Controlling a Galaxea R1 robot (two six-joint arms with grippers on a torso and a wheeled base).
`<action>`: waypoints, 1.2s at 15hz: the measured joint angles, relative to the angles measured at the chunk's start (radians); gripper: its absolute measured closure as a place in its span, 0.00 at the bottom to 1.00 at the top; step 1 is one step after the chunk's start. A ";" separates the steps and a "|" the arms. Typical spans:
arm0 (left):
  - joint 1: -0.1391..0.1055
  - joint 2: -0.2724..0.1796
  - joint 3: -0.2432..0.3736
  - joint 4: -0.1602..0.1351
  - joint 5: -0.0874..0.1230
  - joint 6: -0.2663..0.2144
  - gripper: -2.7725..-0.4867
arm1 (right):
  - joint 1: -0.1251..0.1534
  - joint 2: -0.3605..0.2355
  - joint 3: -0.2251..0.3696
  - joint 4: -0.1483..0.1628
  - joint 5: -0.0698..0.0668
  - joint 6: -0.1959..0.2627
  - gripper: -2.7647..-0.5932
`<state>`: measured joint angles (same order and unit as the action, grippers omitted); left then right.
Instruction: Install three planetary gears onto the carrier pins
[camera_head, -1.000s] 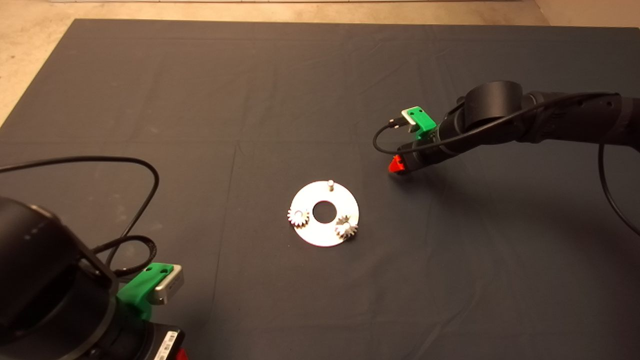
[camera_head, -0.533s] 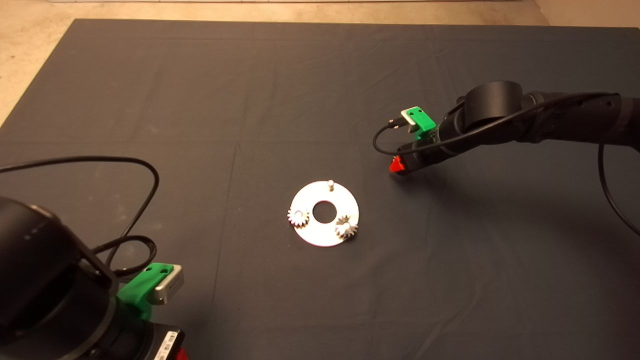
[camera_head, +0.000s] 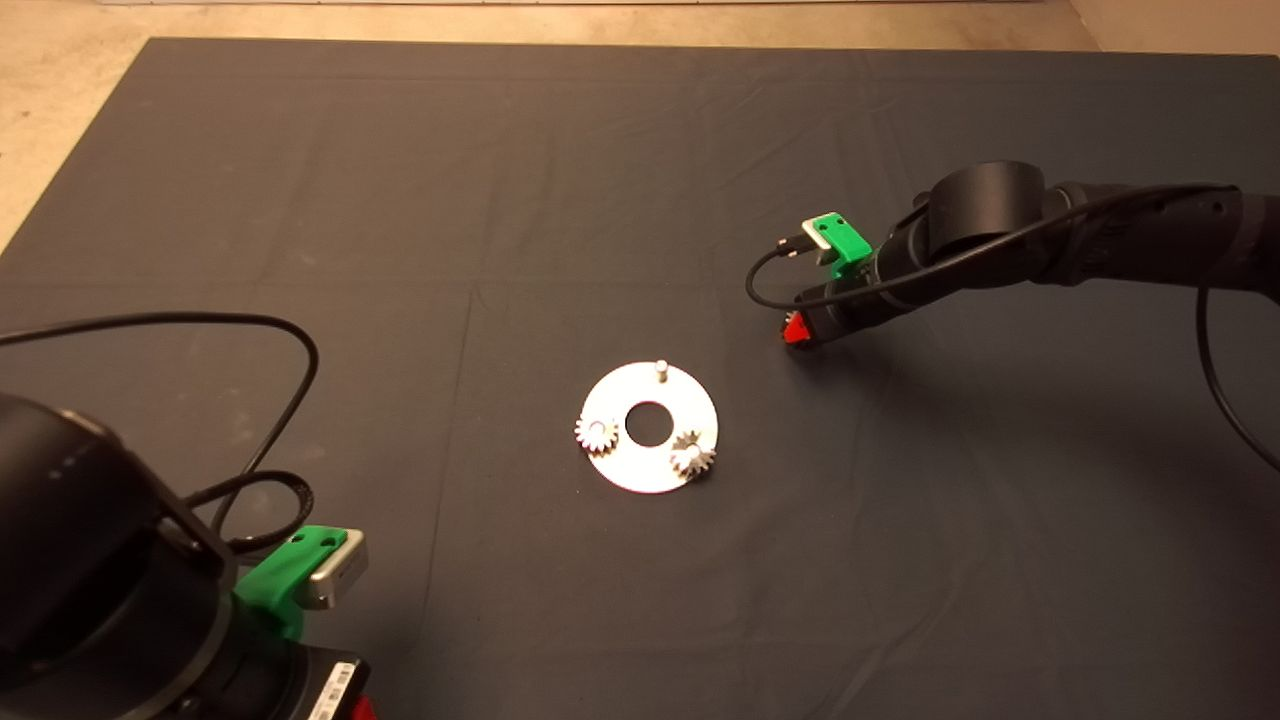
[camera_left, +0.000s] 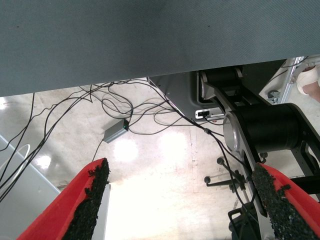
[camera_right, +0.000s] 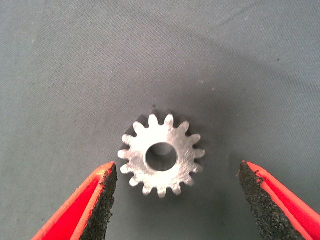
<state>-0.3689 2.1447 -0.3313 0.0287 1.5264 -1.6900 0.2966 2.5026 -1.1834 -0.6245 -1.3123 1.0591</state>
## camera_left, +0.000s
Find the grey adapter box green light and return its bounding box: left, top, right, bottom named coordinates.
left=102, top=118, right=130, bottom=144

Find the thin black adapter lead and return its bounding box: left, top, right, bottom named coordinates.
left=89, top=138, right=107, bottom=165

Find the black floor cable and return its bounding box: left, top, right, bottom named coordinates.
left=0, top=92, right=35, bottom=152
left=99, top=82, right=181, bottom=136

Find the black office chair base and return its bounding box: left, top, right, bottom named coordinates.
left=202, top=156, right=252, bottom=198

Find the black cable with ferrite bead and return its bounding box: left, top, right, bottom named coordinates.
left=146, top=78, right=253, bottom=218

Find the black robot torso frame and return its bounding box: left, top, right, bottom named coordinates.
left=198, top=65, right=320, bottom=240

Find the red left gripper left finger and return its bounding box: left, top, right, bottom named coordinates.
left=16, top=157, right=111, bottom=240

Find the light grey cabinet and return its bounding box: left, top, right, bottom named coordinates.
left=0, top=135, right=111, bottom=240

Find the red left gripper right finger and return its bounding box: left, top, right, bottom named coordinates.
left=251, top=162, right=320, bottom=240

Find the dark grey table cloth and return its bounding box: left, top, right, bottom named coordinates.
left=0, top=0, right=320, bottom=97

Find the grey caster wheel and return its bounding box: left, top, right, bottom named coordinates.
left=266, top=89, right=280, bottom=101

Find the aluminium profile with caster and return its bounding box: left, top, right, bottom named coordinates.
left=276, top=56, right=310, bottom=105

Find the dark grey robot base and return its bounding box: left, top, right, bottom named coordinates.
left=147, top=58, right=288, bottom=123

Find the white cable loop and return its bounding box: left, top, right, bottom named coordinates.
left=0, top=143, right=31, bottom=198

